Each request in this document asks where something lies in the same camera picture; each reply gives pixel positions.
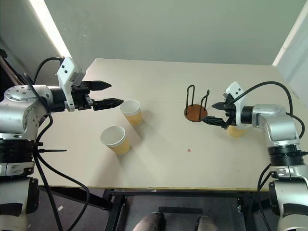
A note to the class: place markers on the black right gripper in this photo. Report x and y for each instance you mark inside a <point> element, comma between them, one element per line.
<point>231,113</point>

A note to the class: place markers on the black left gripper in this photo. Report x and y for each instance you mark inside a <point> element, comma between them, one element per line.
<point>80,99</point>

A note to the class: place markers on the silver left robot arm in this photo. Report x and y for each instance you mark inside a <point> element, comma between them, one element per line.
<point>16,113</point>

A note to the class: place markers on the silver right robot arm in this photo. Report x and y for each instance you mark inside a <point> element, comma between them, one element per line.
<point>276,125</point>

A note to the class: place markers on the tan paper cup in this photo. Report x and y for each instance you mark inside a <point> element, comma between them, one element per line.
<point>115,140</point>
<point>237,132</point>
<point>132,111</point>

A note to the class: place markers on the dark brown furniture piece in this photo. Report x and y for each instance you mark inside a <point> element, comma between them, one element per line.
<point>9,69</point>

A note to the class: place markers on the grey rounded shape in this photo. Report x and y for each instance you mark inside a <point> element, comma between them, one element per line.
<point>207,223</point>
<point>149,221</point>

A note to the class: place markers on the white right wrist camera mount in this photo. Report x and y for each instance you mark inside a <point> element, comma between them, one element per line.
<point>238,96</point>

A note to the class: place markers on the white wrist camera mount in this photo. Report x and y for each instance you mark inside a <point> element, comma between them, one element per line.
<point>238,96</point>
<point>68,72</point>

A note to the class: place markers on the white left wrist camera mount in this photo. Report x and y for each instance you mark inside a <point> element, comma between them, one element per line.
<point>68,72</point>

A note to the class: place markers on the black metal table frame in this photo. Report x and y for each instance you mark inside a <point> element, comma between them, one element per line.
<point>173,193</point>

